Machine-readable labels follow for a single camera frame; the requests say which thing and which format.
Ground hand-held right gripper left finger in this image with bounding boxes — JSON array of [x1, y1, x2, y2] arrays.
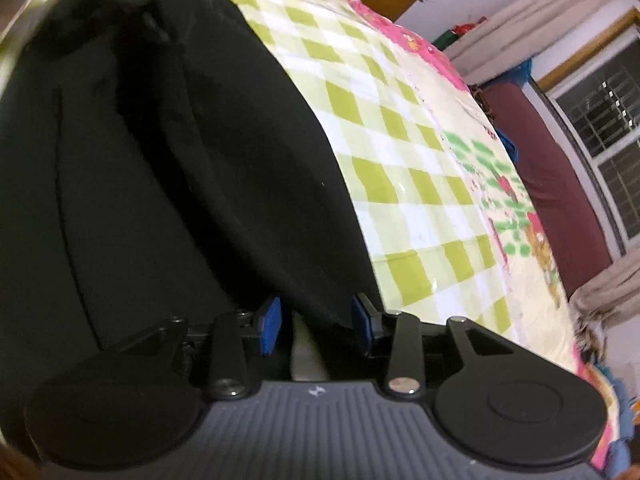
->
[[104, 296, 284, 402]]

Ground beige curtain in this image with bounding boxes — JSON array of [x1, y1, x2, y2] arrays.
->
[[569, 252, 640, 343], [444, 0, 640, 87]]

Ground blue cloth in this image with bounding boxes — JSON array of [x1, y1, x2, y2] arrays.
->
[[499, 57, 535, 87]]

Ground green checked printed blanket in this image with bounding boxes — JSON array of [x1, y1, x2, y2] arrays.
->
[[0, 0, 632, 480]]

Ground black pants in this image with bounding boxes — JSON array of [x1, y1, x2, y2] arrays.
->
[[0, 0, 384, 453]]

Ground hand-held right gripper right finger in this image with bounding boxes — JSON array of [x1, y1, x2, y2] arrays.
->
[[351, 292, 502, 402]]

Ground maroon bed headboard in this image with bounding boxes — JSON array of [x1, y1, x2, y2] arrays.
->
[[481, 81, 615, 306]]

